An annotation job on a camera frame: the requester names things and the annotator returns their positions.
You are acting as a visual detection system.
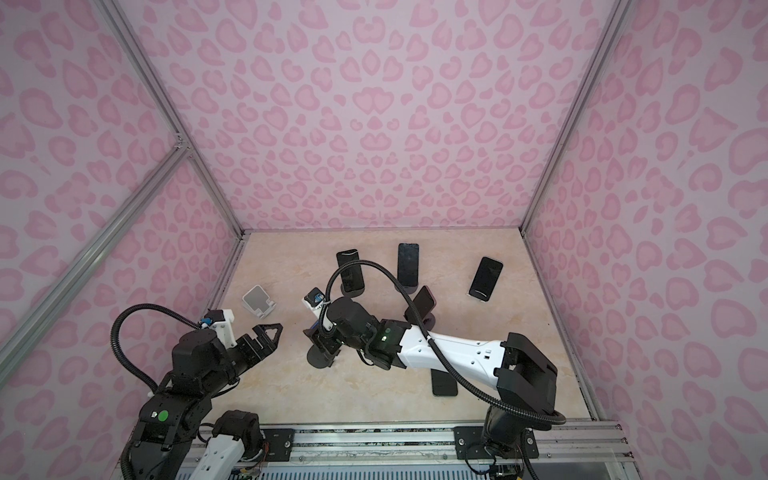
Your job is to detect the front left dark stand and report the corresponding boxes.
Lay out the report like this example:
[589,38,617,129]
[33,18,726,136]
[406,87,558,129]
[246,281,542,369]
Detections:
[306,346,336,369]

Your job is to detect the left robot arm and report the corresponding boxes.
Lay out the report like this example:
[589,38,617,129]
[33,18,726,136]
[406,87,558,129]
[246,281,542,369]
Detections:
[120,323,283,479]

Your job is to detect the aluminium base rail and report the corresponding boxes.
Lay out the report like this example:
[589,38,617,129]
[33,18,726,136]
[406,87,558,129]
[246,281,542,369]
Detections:
[176,420,639,479]

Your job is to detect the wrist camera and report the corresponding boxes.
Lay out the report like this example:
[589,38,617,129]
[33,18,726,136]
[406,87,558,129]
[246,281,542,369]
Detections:
[200,309,236,349]
[302,287,329,329]

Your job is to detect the white phone stand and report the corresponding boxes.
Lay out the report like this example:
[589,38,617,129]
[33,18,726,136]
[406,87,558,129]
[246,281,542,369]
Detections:
[242,285,276,319]

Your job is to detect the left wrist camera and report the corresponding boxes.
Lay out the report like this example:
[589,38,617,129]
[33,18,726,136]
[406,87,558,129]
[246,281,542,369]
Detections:
[200,309,236,349]

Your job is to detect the left corner aluminium post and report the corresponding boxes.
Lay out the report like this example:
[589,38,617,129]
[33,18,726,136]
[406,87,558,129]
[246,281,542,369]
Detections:
[92,0,246,239]

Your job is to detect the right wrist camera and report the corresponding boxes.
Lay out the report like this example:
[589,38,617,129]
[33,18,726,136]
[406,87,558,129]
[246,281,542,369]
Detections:
[302,287,329,329]

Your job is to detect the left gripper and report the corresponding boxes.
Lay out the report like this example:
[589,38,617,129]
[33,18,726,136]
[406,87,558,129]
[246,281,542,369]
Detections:
[204,320,282,398]

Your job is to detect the centre pink-edged phone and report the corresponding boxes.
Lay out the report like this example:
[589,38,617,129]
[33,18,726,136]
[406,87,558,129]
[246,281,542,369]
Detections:
[405,285,436,324]

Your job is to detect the right corner aluminium post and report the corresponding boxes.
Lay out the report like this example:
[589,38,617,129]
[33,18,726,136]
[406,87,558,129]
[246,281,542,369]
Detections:
[519,0,636,238]

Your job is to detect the back centre dark stand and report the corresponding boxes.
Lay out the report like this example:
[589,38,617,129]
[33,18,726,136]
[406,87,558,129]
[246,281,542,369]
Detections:
[397,278,418,295]

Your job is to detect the back left dark stand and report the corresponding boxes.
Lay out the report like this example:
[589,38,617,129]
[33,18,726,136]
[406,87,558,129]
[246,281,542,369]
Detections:
[340,283,365,298]

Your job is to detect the dark stand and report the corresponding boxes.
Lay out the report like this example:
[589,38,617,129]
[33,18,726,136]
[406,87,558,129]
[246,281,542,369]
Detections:
[340,283,365,298]
[397,278,418,295]
[306,346,336,369]

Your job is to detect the centre purple stand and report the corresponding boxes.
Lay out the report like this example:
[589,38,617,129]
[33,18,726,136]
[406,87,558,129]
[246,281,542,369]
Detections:
[419,312,436,331]

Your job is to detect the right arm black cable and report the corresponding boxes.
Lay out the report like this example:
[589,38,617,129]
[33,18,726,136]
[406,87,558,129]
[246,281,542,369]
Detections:
[322,259,568,427]

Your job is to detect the black phone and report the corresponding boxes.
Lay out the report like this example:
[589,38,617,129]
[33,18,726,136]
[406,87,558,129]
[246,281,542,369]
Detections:
[336,249,365,289]
[430,369,458,397]
[397,243,420,285]
[303,329,339,356]
[468,257,504,302]

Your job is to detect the corner aluminium post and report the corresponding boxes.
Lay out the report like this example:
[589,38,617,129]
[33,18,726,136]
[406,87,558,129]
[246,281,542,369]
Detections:
[92,0,246,239]
[519,0,636,238]

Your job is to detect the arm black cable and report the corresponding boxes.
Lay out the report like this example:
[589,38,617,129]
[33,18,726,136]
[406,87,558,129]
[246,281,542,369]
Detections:
[322,259,568,427]
[110,303,202,394]

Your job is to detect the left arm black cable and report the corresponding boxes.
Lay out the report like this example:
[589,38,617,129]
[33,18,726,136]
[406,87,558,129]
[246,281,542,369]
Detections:
[110,303,202,394]

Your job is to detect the left diagonal aluminium bar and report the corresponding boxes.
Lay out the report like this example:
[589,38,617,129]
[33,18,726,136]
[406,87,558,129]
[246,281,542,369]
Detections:
[1,141,188,385]

